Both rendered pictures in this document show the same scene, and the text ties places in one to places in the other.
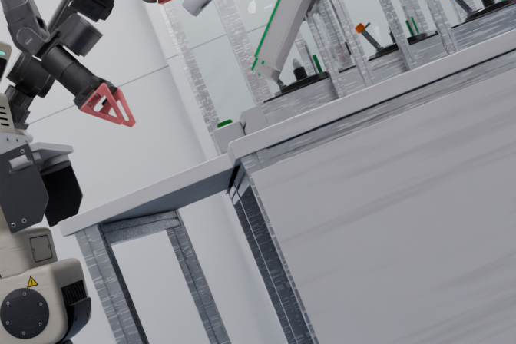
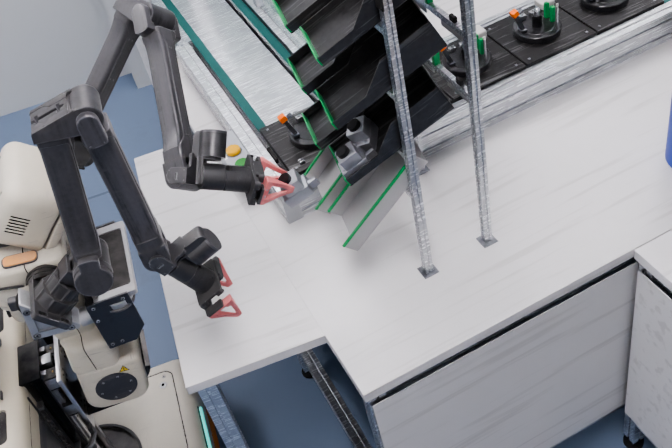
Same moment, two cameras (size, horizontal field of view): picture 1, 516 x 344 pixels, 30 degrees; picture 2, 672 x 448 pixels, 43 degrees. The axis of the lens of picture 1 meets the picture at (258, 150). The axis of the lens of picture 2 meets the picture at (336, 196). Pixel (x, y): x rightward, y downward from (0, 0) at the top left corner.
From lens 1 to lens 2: 1.80 m
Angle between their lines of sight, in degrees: 48
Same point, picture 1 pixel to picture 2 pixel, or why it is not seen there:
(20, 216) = (118, 338)
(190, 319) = (34, 33)
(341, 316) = not seen: outside the picture
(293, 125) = (407, 375)
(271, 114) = not seen: hidden behind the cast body
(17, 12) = (149, 245)
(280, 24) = (369, 225)
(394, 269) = (442, 426)
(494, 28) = not seen: hidden behind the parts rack
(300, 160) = (405, 391)
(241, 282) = (85, 1)
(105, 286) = (215, 409)
